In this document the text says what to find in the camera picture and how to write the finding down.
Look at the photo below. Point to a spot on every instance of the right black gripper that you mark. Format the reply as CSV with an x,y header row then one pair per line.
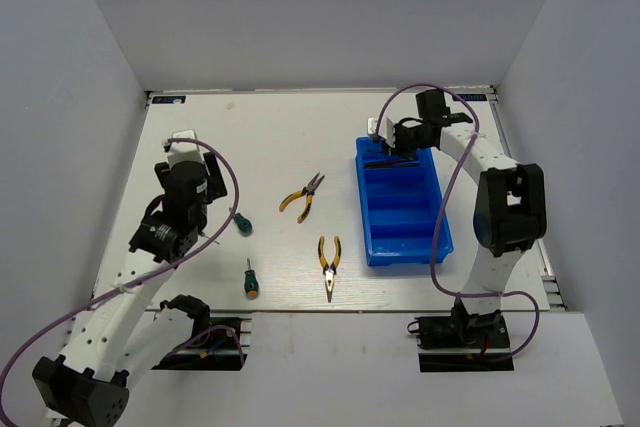
x,y
398,149

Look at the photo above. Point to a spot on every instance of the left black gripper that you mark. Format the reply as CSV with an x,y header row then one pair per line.
x,y
215,184

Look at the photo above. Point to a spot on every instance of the yellow black pliers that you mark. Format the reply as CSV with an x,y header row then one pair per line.
x,y
307,192
329,268

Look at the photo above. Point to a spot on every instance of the green orange stubby screwdriver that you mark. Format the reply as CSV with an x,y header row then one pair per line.
x,y
251,284

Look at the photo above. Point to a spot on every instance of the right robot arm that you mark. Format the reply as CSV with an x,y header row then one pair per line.
x,y
510,207

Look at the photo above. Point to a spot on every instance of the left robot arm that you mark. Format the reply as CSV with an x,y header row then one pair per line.
x,y
90,380

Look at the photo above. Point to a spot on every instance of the right blue table label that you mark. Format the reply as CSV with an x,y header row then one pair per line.
x,y
473,97

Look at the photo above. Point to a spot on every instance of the blue table label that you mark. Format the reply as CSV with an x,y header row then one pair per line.
x,y
168,99
473,97

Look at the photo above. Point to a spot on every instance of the blue divided plastic bin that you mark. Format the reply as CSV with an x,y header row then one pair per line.
x,y
399,209

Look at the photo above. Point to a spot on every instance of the left blue table label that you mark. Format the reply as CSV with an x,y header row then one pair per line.
x,y
168,99

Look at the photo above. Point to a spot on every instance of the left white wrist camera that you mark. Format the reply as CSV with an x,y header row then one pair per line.
x,y
182,149

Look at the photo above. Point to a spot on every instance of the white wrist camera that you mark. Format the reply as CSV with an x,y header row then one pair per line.
x,y
182,149
381,131

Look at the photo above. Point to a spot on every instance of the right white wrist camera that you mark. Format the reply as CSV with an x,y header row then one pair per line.
x,y
381,131

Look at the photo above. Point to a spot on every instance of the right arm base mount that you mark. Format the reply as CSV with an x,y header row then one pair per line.
x,y
442,349

